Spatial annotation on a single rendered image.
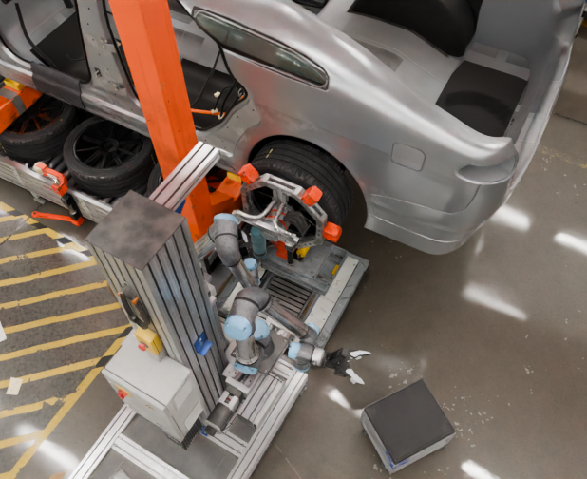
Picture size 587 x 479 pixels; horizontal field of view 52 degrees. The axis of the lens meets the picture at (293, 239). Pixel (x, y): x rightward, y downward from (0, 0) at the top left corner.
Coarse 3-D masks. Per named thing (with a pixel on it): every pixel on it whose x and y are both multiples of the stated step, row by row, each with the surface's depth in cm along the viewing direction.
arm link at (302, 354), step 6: (294, 342) 263; (294, 348) 260; (300, 348) 260; (306, 348) 260; (312, 348) 261; (288, 354) 262; (294, 354) 260; (300, 354) 260; (306, 354) 259; (312, 354) 266; (294, 360) 265; (300, 360) 261; (306, 360) 260
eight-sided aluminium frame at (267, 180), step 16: (272, 176) 332; (240, 192) 351; (288, 192) 327; (304, 192) 328; (256, 208) 368; (304, 208) 331; (320, 208) 334; (320, 224) 335; (304, 240) 362; (320, 240) 349
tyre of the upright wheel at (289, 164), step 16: (272, 144) 347; (288, 144) 339; (304, 144) 337; (256, 160) 344; (272, 160) 334; (288, 160) 331; (304, 160) 331; (320, 160) 334; (288, 176) 330; (304, 176) 326; (320, 176) 330; (336, 176) 336; (336, 192) 336; (352, 192) 349; (336, 208) 336; (336, 224) 344
